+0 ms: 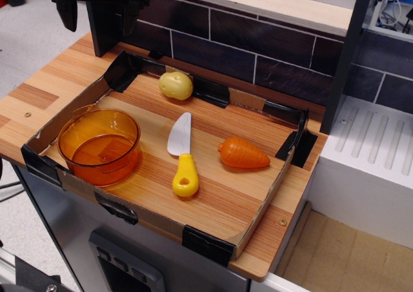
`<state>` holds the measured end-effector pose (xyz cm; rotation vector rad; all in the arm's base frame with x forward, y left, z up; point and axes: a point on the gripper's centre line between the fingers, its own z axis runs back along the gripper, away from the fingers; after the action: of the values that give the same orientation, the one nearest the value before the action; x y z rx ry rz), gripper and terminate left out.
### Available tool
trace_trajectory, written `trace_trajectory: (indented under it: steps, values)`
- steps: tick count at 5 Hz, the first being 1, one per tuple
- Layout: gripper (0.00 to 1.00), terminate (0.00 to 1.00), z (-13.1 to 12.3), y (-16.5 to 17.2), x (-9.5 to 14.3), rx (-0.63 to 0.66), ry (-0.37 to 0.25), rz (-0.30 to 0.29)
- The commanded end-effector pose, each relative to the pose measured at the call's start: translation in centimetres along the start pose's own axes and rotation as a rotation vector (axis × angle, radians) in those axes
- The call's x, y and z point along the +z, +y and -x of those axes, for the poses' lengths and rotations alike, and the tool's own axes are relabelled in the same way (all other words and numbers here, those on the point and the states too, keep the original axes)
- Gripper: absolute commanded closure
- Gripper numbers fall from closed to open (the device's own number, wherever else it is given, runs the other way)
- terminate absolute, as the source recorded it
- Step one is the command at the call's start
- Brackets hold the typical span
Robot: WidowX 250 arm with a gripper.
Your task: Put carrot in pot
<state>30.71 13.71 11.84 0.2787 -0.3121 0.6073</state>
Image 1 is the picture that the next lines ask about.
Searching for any orange plastic toy carrot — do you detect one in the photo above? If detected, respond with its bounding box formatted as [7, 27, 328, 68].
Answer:
[218, 137, 271, 168]

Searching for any cardboard fence with black tape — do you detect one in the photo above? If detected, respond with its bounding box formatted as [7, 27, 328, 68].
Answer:
[21, 52, 324, 277]

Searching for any orange transparent plastic pot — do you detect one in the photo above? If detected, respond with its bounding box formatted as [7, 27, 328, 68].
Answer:
[57, 104, 141, 187]

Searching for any yellow plastic toy potato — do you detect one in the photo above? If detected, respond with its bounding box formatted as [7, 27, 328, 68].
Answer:
[159, 72, 194, 101]

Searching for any grey toy oven panel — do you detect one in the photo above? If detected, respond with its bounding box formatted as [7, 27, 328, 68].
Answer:
[89, 231, 166, 292]

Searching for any white toy sink drainboard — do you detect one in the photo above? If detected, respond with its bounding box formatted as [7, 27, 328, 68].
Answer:
[308, 96, 412, 248]

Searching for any dark grey shelf post left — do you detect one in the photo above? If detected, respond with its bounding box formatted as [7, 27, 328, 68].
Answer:
[86, 2, 123, 57]

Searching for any dark grey shelf post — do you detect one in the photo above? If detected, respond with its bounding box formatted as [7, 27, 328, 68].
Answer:
[86, 2, 123, 57]
[320, 0, 370, 135]

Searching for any toy knife yellow handle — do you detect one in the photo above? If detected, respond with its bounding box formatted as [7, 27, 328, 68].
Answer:
[167, 112, 199, 198]

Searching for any dark grey shelf post right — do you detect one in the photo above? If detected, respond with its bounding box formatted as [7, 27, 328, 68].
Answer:
[320, 0, 370, 135]

